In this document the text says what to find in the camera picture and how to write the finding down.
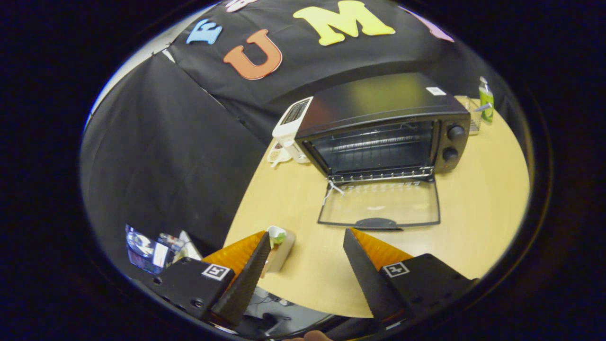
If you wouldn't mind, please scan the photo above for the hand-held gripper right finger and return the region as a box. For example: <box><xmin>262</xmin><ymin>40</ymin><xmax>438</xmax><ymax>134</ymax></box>
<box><xmin>343</xmin><ymin>228</ymin><xmax>479</xmax><ymax>327</ymax></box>

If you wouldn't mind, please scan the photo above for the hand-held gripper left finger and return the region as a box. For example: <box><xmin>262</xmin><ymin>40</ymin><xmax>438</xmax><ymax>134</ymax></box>
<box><xmin>142</xmin><ymin>231</ymin><xmax>271</xmax><ymax>327</ymax></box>

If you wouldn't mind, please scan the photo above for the black toaster oven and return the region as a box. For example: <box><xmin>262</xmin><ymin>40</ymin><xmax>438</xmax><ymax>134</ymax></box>
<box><xmin>294</xmin><ymin>72</ymin><xmax>472</xmax><ymax>231</ymax></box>

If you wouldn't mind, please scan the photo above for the white bread toaster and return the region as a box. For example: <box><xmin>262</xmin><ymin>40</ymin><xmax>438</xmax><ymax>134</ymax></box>
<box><xmin>272</xmin><ymin>97</ymin><xmax>314</xmax><ymax>164</ymax></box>

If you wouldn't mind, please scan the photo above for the white paper sheet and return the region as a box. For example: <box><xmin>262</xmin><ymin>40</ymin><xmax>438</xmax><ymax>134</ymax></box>
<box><xmin>177</xmin><ymin>231</ymin><xmax>203</xmax><ymax>262</ymax></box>

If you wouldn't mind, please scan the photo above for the blue printed bag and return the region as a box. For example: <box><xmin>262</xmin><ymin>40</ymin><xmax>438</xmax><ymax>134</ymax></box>
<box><xmin>125</xmin><ymin>224</ymin><xmax>177</xmax><ymax>276</ymax></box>

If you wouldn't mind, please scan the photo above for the clear glass container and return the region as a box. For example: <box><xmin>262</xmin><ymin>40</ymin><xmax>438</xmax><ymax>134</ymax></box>
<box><xmin>456</xmin><ymin>96</ymin><xmax>483</xmax><ymax>136</ymax></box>

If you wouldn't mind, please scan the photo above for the green labelled bottle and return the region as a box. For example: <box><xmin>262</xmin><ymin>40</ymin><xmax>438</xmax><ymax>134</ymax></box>
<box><xmin>478</xmin><ymin>77</ymin><xmax>495</xmax><ymax>124</ymax></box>

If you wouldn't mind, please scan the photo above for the oven wire rack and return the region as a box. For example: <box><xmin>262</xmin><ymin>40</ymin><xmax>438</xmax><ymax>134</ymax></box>
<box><xmin>327</xmin><ymin>166</ymin><xmax>434</xmax><ymax>184</ymax></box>

